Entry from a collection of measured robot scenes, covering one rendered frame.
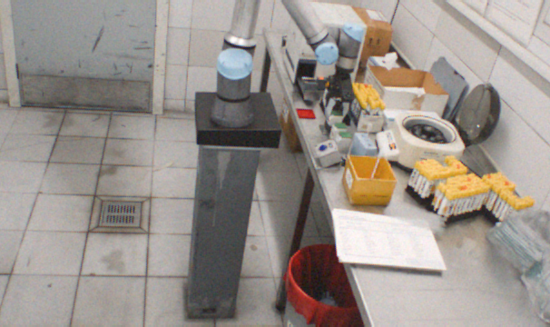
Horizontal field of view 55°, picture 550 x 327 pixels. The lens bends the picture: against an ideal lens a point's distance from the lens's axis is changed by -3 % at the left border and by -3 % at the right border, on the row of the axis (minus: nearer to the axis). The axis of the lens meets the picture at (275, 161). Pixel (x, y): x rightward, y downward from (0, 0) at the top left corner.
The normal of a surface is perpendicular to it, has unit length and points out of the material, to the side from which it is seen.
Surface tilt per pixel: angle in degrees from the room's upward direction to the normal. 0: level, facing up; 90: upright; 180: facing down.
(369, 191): 90
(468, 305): 0
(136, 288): 0
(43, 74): 90
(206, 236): 90
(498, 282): 0
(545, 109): 90
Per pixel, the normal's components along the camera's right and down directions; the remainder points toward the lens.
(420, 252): 0.14, -0.84
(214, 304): 0.15, 0.55
